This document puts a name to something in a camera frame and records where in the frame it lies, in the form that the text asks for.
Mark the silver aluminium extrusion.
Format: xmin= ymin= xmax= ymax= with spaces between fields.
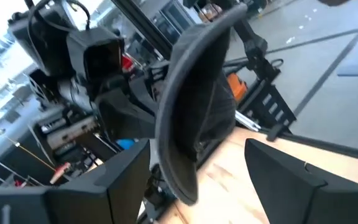
xmin=234 ymin=110 xmax=262 ymax=133

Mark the black baseball cap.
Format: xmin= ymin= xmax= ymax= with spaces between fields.
xmin=154 ymin=2 xmax=249 ymax=207

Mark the orange object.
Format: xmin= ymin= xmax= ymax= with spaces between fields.
xmin=226 ymin=72 xmax=249 ymax=103

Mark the blue object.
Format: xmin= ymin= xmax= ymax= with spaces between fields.
xmin=116 ymin=138 xmax=137 ymax=151

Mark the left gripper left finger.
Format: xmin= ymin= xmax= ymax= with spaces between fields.
xmin=0 ymin=138 xmax=152 ymax=224

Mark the red-handled tool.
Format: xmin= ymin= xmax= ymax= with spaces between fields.
xmin=48 ymin=161 xmax=72 ymax=185

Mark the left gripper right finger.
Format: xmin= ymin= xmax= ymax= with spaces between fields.
xmin=244 ymin=138 xmax=358 ymax=224

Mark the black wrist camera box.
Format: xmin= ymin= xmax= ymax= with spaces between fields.
xmin=66 ymin=27 xmax=126 ymax=83

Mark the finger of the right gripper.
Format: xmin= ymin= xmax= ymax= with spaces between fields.
xmin=128 ymin=75 xmax=160 ymax=114
xmin=96 ymin=88 xmax=157 ymax=140

